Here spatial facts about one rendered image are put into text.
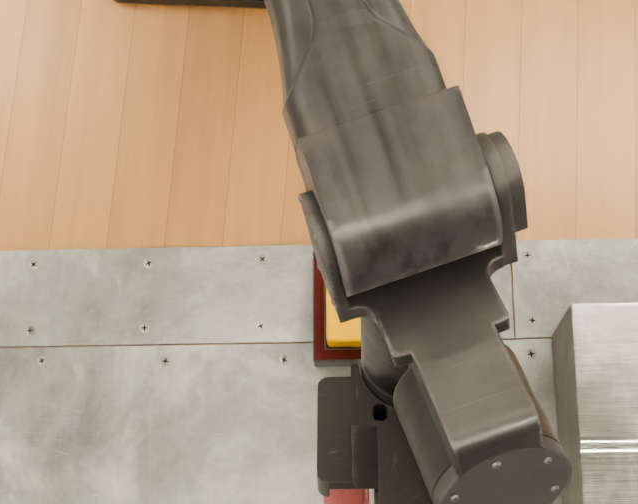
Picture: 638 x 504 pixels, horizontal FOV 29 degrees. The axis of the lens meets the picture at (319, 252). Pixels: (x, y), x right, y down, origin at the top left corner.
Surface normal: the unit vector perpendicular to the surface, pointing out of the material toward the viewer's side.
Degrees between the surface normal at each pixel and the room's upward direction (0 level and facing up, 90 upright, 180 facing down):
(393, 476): 27
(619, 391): 0
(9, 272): 0
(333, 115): 14
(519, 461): 64
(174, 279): 0
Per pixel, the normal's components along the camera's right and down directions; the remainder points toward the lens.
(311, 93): 0.04, -0.07
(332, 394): -0.04, -0.69
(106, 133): -0.04, -0.29
